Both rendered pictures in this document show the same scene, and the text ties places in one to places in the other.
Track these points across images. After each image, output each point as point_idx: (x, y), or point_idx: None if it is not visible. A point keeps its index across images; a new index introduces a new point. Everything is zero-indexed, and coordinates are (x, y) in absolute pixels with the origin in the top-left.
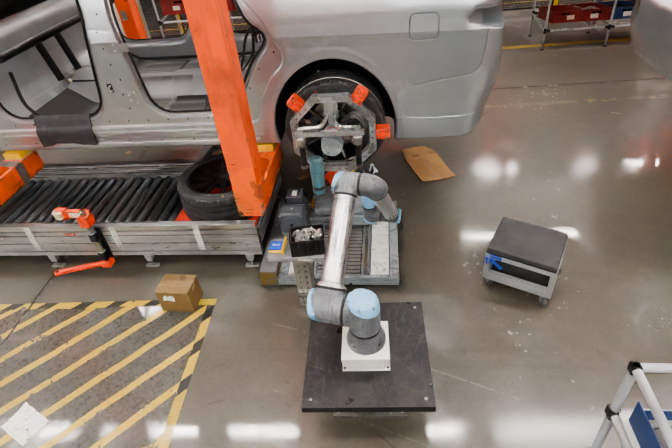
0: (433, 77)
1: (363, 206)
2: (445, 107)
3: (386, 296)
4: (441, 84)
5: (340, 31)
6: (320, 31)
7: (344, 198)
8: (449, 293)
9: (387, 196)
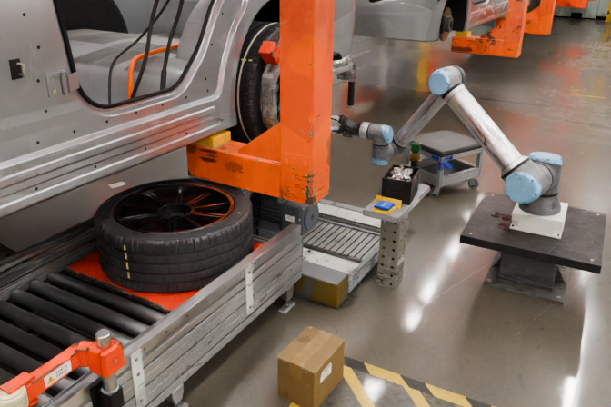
0: (337, 15)
1: (387, 141)
2: (342, 48)
3: (417, 240)
4: (341, 23)
5: None
6: None
7: (465, 87)
8: (435, 213)
9: None
